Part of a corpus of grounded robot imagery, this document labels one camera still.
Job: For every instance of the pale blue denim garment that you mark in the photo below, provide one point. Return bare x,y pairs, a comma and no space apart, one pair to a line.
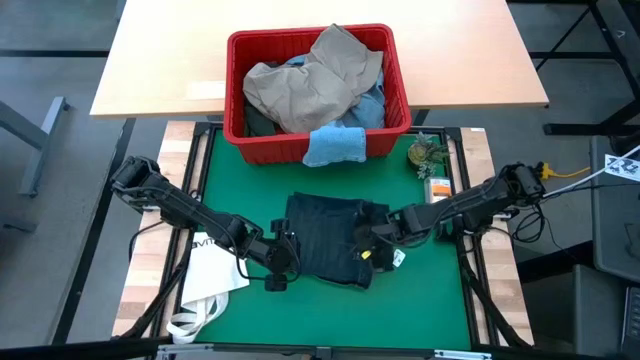
367,107

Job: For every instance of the grey cabinet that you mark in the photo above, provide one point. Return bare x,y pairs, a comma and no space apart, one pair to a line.
615,225

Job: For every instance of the white paper garment tag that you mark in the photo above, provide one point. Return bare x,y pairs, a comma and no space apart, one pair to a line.
398,257

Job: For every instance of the beige garment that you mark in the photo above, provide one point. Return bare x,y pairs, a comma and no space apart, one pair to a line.
310,90

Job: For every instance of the dark green garment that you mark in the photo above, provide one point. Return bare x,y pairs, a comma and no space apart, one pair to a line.
257,122

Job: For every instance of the light wooden table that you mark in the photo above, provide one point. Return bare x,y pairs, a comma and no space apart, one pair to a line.
165,50

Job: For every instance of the grey table leg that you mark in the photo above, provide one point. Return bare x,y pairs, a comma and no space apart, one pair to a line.
40,150

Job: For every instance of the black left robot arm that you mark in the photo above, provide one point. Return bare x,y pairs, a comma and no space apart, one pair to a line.
175,207

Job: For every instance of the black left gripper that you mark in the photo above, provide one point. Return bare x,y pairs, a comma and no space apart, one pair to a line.
277,255

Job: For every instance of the white printed sign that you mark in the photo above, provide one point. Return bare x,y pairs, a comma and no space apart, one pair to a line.
622,169

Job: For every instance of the green table mat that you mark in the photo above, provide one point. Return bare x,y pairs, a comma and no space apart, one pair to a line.
325,320

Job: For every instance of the grey metal box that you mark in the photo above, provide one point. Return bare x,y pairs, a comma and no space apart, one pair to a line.
595,310

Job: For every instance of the small artificial potted plant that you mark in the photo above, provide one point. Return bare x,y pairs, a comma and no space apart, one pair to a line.
422,152

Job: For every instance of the orange white printed card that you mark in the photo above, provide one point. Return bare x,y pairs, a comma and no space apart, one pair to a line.
439,189

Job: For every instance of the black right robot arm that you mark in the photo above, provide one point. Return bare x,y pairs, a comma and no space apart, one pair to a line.
475,202

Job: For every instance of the dark blue denim jeans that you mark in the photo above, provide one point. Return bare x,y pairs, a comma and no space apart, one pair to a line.
325,235

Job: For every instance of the black steel floor beam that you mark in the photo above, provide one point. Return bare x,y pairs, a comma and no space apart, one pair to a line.
91,240

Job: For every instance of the white metal bracket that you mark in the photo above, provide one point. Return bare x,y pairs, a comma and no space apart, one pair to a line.
462,355

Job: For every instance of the black table base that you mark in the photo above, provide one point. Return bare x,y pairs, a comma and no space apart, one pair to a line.
570,54

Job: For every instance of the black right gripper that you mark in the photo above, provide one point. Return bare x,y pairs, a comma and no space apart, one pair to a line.
382,235

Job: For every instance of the light blue towel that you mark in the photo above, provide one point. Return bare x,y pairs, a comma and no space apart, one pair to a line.
335,145

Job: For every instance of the white canvas tote bag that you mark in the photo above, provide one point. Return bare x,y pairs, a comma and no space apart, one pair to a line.
215,275

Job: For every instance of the red plastic laundry bin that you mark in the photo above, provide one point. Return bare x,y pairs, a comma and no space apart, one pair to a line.
260,147

